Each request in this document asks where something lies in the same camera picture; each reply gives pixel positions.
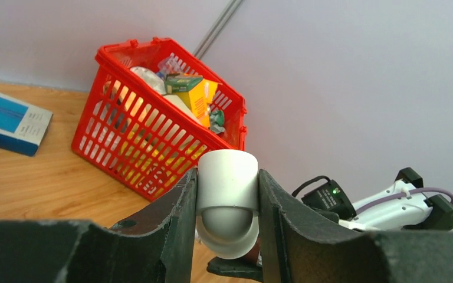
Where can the blue white box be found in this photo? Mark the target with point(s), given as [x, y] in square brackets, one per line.
[23, 126]

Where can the red plastic basket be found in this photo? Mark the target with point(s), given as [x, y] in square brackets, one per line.
[135, 135]

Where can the orange green sponge box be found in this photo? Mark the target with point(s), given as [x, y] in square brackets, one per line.
[195, 91]

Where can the green plastic packet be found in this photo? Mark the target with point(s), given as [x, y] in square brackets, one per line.
[217, 121]

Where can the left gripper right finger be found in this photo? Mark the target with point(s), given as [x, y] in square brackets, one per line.
[300, 245]

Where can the brown paper roll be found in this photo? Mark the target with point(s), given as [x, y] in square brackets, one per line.
[177, 101]

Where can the brown water faucet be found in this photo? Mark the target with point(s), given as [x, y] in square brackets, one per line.
[254, 254]

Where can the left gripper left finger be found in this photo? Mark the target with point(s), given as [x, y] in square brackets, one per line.
[154, 244]

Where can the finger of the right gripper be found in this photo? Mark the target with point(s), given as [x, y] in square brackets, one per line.
[235, 268]

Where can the white pipe elbow fitting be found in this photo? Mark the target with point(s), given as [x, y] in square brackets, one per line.
[227, 205]

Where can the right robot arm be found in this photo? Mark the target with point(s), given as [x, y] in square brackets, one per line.
[407, 204]

